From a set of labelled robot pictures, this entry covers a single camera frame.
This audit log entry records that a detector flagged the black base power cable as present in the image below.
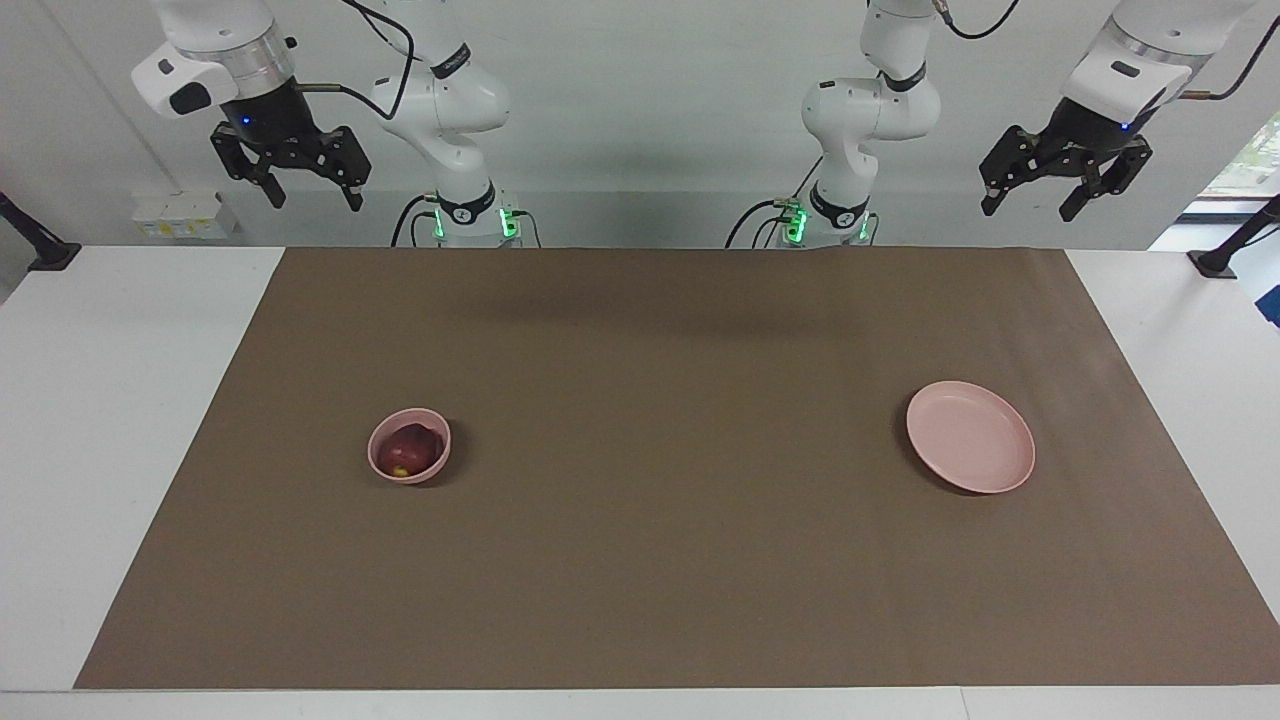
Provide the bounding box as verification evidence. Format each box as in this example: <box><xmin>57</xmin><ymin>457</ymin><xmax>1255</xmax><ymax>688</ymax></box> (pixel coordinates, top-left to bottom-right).
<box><xmin>725</xmin><ymin>198</ymin><xmax>801</xmax><ymax>249</ymax></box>
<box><xmin>390</xmin><ymin>195</ymin><xmax>441</xmax><ymax>248</ymax></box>

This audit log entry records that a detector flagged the black clamp stand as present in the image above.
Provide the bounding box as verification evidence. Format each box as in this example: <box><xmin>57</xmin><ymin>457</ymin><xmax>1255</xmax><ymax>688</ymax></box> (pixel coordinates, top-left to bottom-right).
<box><xmin>0</xmin><ymin>190</ymin><xmax>83</xmax><ymax>273</ymax></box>
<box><xmin>1188</xmin><ymin>195</ymin><xmax>1280</xmax><ymax>280</ymax></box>

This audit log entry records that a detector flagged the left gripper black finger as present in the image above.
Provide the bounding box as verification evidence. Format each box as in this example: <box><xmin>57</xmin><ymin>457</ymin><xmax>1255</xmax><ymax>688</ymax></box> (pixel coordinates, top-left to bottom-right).
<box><xmin>979</xmin><ymin>125</ymin><xmax>1046</xmax><ymax>217</ymax></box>
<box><xmin>1059</xmin><ymin>140</ymin><xmax>1154</xmax><ymax>223</ymax></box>

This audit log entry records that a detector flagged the brown table mat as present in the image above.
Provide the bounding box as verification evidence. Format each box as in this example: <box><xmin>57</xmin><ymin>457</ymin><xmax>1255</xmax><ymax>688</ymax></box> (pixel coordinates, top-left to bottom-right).
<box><xmin>73</xmin><ymin>247</ymin><xmax>1280</xmax><ymax>691</ymax></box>

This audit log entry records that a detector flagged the window with dark frame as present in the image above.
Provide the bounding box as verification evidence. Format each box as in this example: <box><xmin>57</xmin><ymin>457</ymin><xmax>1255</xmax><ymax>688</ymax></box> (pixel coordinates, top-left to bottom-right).
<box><xmin>1148</xmin><ymin>110</ymin><xmax>1280</xmax><ymax>251</ymax></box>

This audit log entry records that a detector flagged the pink bowl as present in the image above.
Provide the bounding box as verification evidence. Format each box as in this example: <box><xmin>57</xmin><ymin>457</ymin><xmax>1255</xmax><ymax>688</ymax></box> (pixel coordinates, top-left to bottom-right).
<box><xmin>367</xmin><ymin>407</ymin><xmax>452</xmax><ymax>486</ymax></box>

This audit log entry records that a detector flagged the dark red apple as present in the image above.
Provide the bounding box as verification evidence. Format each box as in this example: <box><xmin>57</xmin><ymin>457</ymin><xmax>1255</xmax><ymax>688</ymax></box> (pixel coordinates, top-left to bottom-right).
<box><xmin>388</xmin><ymin>423</ymin><xmax>444</xmax><ymax>479</ymax></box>

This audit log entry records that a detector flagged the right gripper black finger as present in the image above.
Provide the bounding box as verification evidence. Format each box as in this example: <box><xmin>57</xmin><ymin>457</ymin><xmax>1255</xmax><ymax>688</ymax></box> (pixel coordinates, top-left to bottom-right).
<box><xmin>210</xmin><ymin>125</ymin><xmax>288</xmax><ymax>210</ymax></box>
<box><xmin>312</xmin><ymin>125</ymin><xmax>373</xmax><ymax>213</ymax></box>

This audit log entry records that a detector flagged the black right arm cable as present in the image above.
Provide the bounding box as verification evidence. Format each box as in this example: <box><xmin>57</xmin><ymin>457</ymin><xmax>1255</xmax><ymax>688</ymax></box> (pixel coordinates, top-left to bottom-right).
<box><xmin>295</xmin><ymin>0</ymin><xmax>417</xmax><ymax>122</ymax></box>

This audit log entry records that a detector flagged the pink plate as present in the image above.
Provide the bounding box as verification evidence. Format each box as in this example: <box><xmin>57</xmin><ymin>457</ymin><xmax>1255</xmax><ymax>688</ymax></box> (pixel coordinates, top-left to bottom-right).
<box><xmin>906</xmin><ymin>380</ymin><xmax>1037</xmax><ymax>495</ymax></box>

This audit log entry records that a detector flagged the white wall socket box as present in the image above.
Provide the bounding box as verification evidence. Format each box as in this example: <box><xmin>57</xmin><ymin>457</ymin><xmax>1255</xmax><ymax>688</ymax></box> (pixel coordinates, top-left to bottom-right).
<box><xmin>132</xmin><ymin>192</ymin><xmax>242</xmax><ymax>241</ymax></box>

